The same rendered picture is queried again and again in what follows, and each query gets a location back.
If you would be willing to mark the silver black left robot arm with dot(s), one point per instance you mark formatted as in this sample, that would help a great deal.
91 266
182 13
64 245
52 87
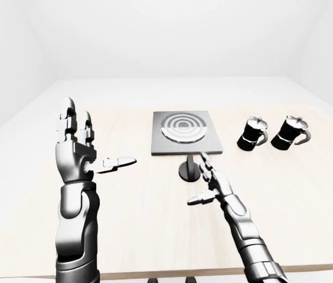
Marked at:
76 233

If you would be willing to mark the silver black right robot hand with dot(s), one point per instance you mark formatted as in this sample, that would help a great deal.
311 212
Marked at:
220 183

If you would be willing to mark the black silver moka pot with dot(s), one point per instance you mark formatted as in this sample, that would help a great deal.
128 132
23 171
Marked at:
250 135
287 134

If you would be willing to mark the small dark shape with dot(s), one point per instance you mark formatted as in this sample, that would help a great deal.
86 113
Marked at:
190 280
152 280

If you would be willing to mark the round black stove knob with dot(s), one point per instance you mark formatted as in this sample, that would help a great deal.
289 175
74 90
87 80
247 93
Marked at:
189 168

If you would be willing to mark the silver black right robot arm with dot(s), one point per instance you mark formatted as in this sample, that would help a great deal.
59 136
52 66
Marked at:
250 241

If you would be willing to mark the flat dark stove plate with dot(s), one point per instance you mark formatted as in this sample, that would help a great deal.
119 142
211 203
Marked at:
184 134

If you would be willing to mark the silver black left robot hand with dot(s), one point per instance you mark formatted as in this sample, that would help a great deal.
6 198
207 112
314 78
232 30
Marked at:
70 160

